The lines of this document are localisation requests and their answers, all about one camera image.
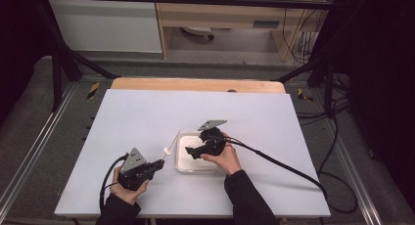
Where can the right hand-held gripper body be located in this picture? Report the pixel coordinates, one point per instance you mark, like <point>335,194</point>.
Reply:
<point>213,142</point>

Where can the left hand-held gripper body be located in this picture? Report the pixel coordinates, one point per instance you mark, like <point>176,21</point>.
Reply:
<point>132,172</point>

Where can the white square tray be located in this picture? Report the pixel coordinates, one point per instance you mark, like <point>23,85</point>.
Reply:
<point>187,163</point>

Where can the small white ball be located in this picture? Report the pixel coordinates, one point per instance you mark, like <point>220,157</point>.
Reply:
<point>166,150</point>

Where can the person's left hand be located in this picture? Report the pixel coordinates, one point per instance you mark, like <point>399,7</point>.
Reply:
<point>125,194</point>

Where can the person's right hand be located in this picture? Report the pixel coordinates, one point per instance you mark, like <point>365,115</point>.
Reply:
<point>228,159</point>

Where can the white table board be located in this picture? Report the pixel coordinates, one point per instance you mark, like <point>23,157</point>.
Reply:
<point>147,114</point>

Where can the wooden table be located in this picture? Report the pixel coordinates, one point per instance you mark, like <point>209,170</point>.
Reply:
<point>195,85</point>

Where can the yellow black tape strip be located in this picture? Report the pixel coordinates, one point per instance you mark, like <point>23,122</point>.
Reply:
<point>93,90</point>
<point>305,95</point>

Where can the chair base with caster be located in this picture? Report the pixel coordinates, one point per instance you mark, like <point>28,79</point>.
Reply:
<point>199,31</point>

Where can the light wooden desk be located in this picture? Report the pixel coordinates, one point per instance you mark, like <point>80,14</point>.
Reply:
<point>221,14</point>

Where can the white cabinet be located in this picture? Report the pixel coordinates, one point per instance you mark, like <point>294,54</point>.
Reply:
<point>104,26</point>

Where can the black curtain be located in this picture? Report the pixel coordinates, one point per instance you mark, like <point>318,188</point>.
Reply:
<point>381,88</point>
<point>16,39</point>

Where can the aluminium rail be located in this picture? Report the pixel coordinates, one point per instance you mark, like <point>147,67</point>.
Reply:
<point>36,146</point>
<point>352,166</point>

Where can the black frame leg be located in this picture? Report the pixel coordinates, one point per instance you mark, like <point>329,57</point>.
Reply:
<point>328,84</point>
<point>57,78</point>

